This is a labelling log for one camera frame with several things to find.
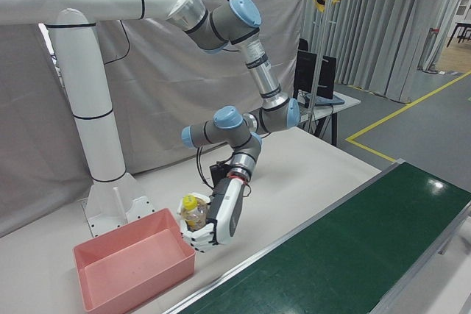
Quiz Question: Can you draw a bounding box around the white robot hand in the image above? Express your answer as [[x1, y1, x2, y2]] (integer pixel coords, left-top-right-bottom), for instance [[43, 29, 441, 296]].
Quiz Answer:
[[178, 177, 246, 254]]

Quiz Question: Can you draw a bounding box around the orange juice bottle yellow cap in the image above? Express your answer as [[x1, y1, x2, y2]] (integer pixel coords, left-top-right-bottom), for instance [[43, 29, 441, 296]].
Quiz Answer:
[[180, 193, 211, 233]]

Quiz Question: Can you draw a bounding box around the pink plastic basket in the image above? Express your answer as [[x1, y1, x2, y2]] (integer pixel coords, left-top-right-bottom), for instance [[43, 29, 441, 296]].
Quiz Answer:
[[72, 207, 196, 313]]

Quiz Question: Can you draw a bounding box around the green conveyor belt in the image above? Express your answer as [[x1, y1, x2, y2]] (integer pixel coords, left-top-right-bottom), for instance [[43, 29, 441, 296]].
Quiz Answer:
[[161, 159, 471, 314]]

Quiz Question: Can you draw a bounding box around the grey cloth backdrop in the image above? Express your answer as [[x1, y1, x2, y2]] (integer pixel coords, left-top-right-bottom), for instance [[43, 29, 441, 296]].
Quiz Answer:
[[0, 0, 308, 238]]

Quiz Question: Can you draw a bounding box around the black computer monitor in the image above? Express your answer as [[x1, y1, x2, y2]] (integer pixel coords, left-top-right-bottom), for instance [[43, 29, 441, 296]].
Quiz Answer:
[[295, 49, 318, 96], [317, 54, 337, 100]]

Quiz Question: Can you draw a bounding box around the grey office desk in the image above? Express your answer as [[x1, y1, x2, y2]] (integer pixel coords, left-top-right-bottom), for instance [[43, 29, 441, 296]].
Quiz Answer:
[[297, 89, 362, 146]]

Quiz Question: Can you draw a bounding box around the grey pleated curtain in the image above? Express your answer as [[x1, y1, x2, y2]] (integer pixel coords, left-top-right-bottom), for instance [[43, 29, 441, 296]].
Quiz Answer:
[[301, 0, 456, 104]]

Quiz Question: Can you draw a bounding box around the black table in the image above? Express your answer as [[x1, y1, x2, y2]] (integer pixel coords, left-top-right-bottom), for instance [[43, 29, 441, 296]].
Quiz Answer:
[[446, 21, 471, 49]]

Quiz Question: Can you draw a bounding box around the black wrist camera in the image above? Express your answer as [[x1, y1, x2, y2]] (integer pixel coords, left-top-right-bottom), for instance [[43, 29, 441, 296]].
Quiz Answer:
[[209, 160, 231, 192]]

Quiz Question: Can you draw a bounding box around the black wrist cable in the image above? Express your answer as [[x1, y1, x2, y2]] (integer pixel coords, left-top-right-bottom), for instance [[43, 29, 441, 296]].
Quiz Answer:
[[195, 144, 219, 188]]

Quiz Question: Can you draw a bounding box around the aluminium frame corner post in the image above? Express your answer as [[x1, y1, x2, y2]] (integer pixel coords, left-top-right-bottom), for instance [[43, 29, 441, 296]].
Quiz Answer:
[[306, 0, 327, 137]]

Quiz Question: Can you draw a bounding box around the white robot torso pedestal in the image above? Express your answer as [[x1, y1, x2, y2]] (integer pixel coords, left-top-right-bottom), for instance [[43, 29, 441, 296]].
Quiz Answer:
[[0, 0, 198, 238]]

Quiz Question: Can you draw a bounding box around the black torso cable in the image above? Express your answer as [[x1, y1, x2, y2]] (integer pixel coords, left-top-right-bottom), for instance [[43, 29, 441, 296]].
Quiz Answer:
[[103, 18, 132, 66]]

